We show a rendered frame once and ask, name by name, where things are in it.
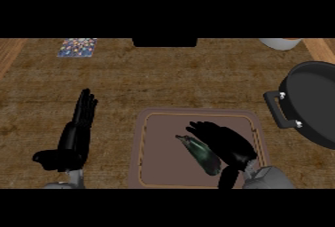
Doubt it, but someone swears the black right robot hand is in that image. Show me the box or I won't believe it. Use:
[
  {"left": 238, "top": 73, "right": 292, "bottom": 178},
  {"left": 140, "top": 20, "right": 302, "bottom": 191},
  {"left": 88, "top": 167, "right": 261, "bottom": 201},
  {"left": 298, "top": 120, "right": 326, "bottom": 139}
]
[{"left": 184, "top": 121, "right": 260, "bottom": 190}]

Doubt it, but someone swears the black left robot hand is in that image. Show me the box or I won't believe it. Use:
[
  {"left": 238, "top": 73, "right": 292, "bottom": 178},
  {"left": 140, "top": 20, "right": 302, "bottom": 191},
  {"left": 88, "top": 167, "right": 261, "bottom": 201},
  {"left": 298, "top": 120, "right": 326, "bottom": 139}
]
[{"left": 31, "top": 88, "right": 99, "bottom": 173}]

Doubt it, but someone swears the brown square tray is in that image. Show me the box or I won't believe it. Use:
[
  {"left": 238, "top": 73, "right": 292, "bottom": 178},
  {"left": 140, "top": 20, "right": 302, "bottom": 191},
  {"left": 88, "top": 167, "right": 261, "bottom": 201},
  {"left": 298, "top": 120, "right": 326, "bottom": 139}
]
[{"left": 127, "top": 107, "right": 271, "bottom": 190}]

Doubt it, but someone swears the dark purple eggplant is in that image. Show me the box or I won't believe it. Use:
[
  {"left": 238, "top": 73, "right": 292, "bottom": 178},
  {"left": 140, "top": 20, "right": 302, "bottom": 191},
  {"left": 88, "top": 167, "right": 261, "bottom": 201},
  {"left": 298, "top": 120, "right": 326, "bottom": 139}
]
[{"left": 174, "top": 134, "right": 223, "bottom": 176}]

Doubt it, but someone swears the colourful patterned flat packet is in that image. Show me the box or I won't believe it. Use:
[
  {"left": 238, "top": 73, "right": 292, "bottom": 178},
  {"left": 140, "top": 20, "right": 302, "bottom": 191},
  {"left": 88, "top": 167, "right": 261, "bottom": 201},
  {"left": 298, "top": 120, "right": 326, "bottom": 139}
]
[{"left": 56, "top": 38, "right": 99, "bottom": 59}]

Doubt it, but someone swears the white round container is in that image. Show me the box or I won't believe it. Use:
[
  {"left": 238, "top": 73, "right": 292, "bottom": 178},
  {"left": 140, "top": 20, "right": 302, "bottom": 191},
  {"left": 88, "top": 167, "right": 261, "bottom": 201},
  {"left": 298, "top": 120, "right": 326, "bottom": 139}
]
[{"left": 258, "top": 38, "right": 304, "bottom": 51}]

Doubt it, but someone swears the black rectangular appliance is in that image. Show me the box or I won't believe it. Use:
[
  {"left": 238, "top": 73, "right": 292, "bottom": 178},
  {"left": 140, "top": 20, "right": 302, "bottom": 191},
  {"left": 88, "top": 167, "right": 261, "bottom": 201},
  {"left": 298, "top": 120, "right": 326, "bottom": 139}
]
[{"left": 131, "top": 38, "right": 199, "bottom": 48}]

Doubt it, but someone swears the black pot with handle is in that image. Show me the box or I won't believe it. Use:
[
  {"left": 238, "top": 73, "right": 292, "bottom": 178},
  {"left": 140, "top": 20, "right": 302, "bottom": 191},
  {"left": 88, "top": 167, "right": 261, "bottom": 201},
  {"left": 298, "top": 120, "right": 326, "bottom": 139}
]
[{"left": 261, "top": 60, "right": 335, "bottom": 151}]

